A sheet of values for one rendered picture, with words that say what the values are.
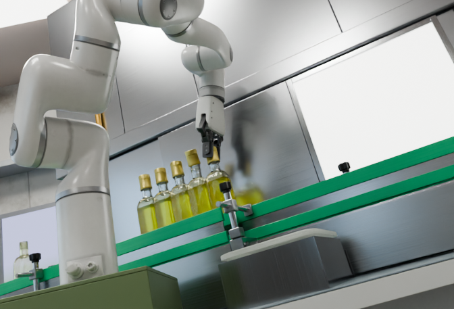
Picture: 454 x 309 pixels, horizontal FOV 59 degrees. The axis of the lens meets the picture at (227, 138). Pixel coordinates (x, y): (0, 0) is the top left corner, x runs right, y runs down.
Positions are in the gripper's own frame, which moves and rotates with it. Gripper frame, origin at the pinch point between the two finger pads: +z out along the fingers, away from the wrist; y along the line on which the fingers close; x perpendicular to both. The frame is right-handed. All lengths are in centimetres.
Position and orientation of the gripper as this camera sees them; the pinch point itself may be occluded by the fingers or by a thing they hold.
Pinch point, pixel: (211, 151)
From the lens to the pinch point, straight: 111.8
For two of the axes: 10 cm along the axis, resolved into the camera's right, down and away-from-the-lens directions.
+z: 0.0, 9.6, -2.7
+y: -4.1, -2.4, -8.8
